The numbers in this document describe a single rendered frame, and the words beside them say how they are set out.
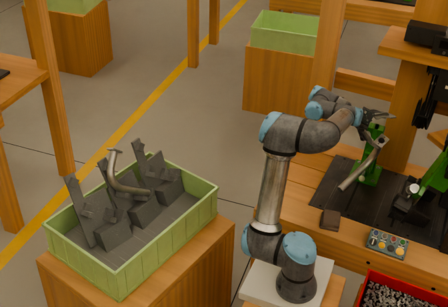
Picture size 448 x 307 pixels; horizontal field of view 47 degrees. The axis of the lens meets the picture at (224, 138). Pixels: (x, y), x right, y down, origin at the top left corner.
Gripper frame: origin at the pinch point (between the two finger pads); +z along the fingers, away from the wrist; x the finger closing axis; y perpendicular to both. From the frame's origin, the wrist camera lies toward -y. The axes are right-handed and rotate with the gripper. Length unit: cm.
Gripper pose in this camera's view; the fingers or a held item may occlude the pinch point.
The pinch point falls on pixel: (387, 133)
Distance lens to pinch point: 221.0
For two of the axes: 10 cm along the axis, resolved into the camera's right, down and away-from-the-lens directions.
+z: 8.5, 4.9, -2.0
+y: -1.4, -1.6, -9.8
